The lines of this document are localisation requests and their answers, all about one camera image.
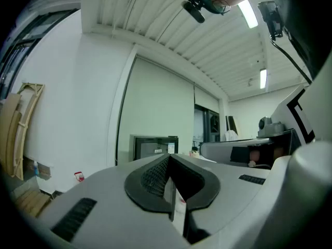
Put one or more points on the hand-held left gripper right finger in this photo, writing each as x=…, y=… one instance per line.
x=233, y=196

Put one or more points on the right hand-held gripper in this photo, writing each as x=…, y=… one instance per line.
x=285, y=141

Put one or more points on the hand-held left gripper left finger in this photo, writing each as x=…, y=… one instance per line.
x=103, y=204

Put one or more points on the black display fridge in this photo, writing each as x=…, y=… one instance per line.
x=131, y=148

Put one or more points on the person's right hand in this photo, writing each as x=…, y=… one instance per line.
x=255, y=155

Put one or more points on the dark-framed window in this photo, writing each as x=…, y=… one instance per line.
x=207, y=126

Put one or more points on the dark leaning board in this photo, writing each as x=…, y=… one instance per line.
x=232, y=123

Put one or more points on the small white roller blind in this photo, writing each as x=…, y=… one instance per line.
x=207, y=97

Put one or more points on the flat cardboard boxes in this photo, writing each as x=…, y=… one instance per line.
x=32, y=200

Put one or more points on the blue bottle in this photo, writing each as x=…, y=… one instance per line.
x=35, y=168

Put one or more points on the large white roller blind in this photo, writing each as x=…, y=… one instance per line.
x=158, y=100

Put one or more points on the long ceiling light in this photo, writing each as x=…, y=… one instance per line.
x=263, y=79
x=247, y=13

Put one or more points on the brown leaning boards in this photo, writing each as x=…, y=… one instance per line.
x=9, y=133

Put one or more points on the black chest-mounted device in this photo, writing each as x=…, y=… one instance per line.
x=271, y=17

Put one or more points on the person's dark top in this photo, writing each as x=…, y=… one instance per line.
x=308, y=22

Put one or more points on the dark glass partition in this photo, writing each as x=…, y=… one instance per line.
x=23, y=40

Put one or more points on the curved wooden frame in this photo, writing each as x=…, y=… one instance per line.
x=27, y=128

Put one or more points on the black head-mounted camera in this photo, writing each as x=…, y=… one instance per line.
x=194, y=11

